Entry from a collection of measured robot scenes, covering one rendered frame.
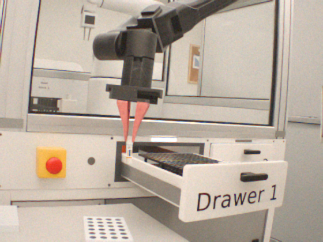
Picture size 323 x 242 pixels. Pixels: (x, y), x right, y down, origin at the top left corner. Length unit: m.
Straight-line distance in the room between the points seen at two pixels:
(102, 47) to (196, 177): 0.30
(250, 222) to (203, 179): 0.69
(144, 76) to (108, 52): 0.10
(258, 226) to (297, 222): 1.35
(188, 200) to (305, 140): 2.01
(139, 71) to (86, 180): 0.40
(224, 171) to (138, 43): 0.30
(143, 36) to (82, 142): 0.37
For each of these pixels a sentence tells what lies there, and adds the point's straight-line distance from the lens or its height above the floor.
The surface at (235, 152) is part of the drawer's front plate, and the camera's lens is 1.12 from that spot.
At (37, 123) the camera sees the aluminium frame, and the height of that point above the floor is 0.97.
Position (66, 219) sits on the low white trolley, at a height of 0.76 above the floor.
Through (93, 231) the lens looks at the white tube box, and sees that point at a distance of 0.63.
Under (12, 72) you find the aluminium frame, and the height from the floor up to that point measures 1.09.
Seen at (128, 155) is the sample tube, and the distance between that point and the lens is 0.63.
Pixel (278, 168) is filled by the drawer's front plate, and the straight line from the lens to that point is 0.79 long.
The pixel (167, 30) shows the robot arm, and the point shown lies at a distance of 0.67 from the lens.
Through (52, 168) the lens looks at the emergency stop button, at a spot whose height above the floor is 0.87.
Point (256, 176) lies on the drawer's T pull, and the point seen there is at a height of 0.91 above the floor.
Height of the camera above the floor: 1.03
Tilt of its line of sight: 3 degrees down
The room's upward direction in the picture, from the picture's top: 5 degrees clockwise
